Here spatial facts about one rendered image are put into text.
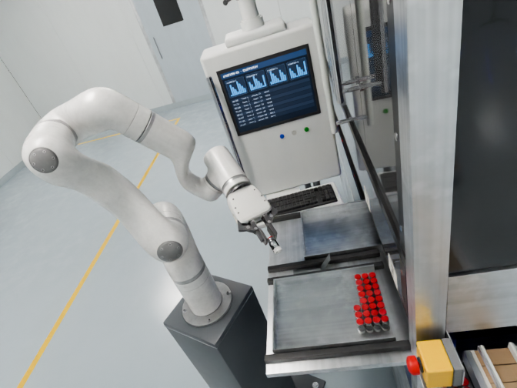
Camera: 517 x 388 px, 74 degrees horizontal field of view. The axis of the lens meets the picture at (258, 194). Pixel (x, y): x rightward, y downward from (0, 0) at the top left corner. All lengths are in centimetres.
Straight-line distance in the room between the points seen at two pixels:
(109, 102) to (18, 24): 660
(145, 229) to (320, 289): 60
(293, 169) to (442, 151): 122
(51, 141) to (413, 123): 73
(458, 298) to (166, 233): 72
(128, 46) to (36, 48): 161
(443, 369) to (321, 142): 113
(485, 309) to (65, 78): 711
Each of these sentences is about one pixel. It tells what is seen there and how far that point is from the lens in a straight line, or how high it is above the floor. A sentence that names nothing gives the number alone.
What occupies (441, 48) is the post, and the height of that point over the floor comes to 166.
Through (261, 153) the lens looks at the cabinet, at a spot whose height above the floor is 105.
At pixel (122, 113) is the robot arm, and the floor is 161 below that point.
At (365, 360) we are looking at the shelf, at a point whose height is 88.
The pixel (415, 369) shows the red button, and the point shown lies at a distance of 91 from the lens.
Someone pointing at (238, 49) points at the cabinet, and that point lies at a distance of 152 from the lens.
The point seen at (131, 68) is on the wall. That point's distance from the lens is 676.
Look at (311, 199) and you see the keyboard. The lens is 165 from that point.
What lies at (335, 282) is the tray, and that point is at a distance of 121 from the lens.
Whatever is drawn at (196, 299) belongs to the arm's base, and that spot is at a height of 96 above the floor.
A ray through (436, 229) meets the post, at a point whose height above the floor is 135.
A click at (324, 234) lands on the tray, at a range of 138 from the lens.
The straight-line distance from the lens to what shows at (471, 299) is 87.
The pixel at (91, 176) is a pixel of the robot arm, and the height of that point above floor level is 150.
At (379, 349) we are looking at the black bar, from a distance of 105.
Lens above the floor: 182
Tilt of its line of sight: 33 degrees down
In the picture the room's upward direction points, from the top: 19 degrees counter-clockwise
